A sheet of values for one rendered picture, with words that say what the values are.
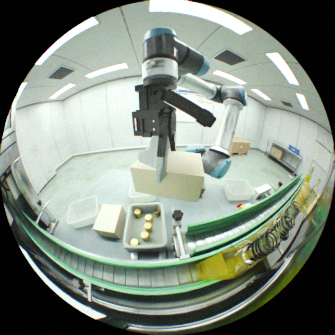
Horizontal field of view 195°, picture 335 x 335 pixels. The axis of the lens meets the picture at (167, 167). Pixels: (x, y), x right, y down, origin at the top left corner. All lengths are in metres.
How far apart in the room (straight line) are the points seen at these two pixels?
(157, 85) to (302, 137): 6.08
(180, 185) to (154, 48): 0.28
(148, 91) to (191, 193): 0.24
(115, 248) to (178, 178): 0.45
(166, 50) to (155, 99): 0.11
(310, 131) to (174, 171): 6.09
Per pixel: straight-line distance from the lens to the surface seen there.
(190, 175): 0.19
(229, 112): 0.55
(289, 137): 6.27
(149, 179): 0.22
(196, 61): 0.30
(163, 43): 0.25
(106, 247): 0.56
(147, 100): 0.22
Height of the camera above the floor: 1.23
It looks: 30 degrees down
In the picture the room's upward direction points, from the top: straight up
